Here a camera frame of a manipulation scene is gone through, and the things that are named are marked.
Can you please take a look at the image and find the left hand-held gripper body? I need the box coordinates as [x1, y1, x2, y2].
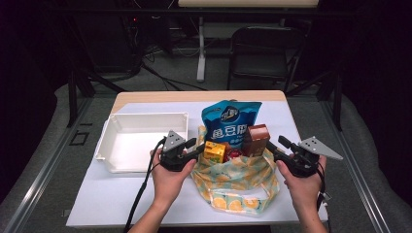
[159, 129, 197, 173]

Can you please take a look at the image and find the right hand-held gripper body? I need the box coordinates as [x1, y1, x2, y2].
[275, 135, 344, 179]

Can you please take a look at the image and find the yellow juice carton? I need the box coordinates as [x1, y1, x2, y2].
[203, 140, 226, 164]

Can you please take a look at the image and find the brown drink carton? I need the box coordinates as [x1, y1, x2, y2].
[242, 123, 271, 158]

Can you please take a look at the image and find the red can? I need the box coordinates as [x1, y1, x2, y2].
[225, 148, 244, 161]

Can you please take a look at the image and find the blue snack pouch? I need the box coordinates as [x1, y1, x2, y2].
[201, 100, 262, 151]

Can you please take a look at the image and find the white plastic bin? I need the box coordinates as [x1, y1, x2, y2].
[94, 112, 189, 174]

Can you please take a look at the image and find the orange print fabric bag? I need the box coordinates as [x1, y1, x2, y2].
[189, 125, 281, 216]

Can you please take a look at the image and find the person's right hand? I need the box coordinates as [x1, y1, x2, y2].
[276, 155, 327, 210]

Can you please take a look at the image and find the person's left hand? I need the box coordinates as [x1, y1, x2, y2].
[150, 149, 198, 203]

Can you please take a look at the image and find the black metal stand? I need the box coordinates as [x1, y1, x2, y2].
[66, 67, 127, 128]
[285, 69, 344, 132]

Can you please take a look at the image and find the black folding chair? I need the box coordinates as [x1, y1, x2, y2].
[226, 26, 307, 93]

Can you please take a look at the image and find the white standing desk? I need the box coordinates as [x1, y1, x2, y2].
[177, 0, 321, 83]

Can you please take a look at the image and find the dark equipment cabinet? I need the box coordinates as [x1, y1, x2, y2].
[77, 13, 144, 74]

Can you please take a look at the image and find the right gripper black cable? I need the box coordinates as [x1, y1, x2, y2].
[315, 161, 333, 233]

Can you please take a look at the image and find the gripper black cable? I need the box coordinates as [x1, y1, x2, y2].
[122, 137, 167, 233]
[315, 161, 333, 233]

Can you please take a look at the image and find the aluminium rail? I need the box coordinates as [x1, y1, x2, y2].
[319, 100, 392, 233]
[3, 96, 93, 233]

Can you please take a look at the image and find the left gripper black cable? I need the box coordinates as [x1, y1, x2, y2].
[122, 137, 167, 233]

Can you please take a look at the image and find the black floor cable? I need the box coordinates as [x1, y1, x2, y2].
[142, 62, 208, 91]

